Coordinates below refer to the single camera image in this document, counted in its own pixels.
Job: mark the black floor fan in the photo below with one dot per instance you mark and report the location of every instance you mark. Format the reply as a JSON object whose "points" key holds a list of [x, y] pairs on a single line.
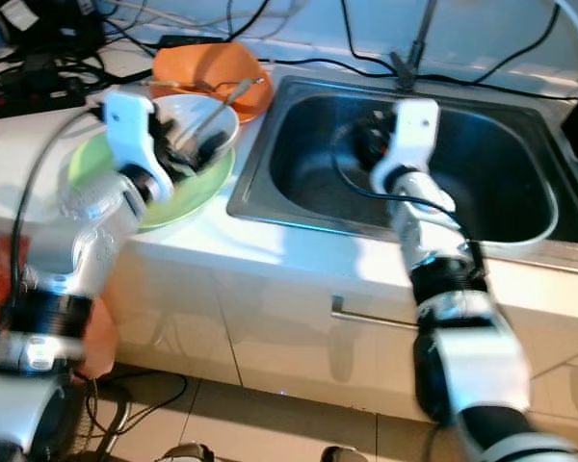
{"points": [[108, 423]]}

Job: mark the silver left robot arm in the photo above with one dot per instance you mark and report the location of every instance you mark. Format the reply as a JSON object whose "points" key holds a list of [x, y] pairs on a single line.
{"points": [[96, 250]]}

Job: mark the black power strip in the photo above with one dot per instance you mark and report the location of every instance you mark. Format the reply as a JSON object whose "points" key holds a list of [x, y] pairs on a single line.
{"points": [[29, 96]]}

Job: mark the light green plate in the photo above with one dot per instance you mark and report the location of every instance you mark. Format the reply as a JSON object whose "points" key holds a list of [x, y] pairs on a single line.
{"points": [[202, 194]]}

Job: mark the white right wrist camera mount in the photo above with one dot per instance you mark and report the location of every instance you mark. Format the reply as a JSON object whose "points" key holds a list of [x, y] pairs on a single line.
{"points": [[416, 130]]}

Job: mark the grey sink faucet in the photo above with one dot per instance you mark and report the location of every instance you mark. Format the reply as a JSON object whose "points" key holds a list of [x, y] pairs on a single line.
{"points": [[416, 34]]}

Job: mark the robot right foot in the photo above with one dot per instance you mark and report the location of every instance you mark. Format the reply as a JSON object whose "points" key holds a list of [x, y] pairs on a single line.
{"points": [[342, 454]]}

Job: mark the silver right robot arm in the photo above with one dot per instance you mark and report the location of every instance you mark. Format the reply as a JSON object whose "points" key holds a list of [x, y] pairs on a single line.
{"points": [[472, 346]]}

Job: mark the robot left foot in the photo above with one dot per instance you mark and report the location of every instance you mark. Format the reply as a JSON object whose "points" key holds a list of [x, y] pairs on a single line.
{"points": [[185, 452]]}

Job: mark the orange plastic bag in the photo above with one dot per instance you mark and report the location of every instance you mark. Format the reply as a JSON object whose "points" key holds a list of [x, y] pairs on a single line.
{"points": [[101, 342]]}

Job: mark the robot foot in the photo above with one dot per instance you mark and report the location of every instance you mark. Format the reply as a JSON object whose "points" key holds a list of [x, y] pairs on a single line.
{"points": [[185, 452], [342, 454]]}

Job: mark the white sink cabinet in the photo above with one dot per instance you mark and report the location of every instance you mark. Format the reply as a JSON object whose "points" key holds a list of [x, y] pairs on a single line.
{"points": [[260, 308]]}

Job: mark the black power adapter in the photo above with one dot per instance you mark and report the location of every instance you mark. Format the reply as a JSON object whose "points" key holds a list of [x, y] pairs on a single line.
{"points": [[43, 26]]}

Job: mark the orange bowl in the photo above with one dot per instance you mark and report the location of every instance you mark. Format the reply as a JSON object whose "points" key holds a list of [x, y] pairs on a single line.
{"points": [[207, 65]]}

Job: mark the silver spoon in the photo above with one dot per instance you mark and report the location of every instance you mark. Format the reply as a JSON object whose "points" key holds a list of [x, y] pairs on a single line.
{"points": [[222, 106]]}

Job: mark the stainless steel sink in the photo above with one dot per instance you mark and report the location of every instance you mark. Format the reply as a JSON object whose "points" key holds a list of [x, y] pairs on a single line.
{"points": [[308, 154]]}

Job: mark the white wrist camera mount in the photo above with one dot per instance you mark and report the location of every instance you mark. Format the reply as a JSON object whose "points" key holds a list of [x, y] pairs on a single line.
{"points": [[132, 130], [416, 130]]}

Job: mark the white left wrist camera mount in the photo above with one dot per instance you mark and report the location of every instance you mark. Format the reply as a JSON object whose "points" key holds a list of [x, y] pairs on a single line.
{"points": [[132, 130]]}

